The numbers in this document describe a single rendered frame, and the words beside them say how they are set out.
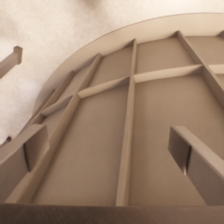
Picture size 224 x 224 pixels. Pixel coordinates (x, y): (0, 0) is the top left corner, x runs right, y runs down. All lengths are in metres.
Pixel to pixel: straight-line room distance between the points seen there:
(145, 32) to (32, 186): 0.73
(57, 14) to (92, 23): 0.17
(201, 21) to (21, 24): 0.87
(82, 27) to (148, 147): 0.72
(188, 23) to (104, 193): 0.75
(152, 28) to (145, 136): 0.60
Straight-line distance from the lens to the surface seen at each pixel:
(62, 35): 0.94
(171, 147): 0.17
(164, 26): 0.83
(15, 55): 1.05
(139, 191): 0.26
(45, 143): 0.17
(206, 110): 0.37
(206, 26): 0.87
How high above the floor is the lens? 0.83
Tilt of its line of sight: 50 degrees down
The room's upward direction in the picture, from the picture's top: 168 degrees counter-clockwise
